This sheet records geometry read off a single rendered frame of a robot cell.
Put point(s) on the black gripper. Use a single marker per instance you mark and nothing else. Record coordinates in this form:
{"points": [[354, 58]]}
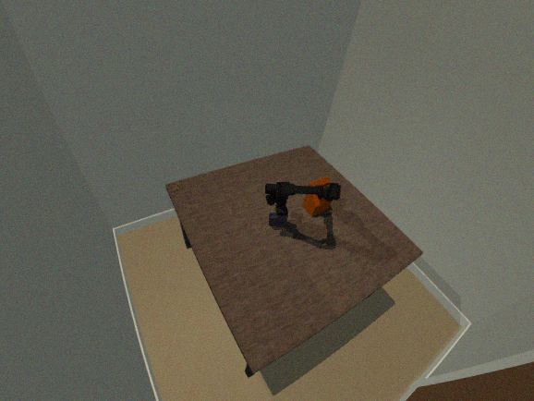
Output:
{"points": [[280, 207]]}

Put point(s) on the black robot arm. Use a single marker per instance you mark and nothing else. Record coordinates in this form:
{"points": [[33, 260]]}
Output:
{"points": [[329, 193]]}

